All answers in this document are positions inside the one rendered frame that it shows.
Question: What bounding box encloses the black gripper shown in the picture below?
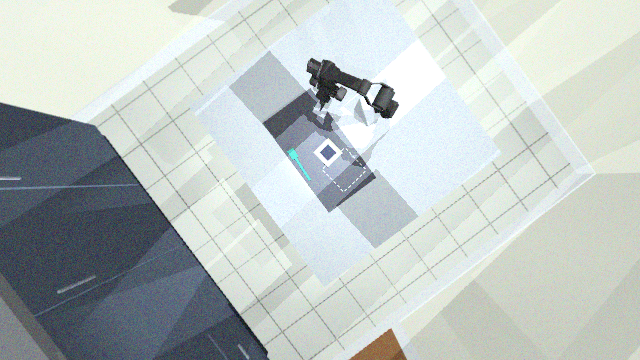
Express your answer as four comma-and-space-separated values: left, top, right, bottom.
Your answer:
309, 75, 347, 102

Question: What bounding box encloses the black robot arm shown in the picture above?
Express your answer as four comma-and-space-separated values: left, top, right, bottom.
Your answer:
306, 57, 400, 119

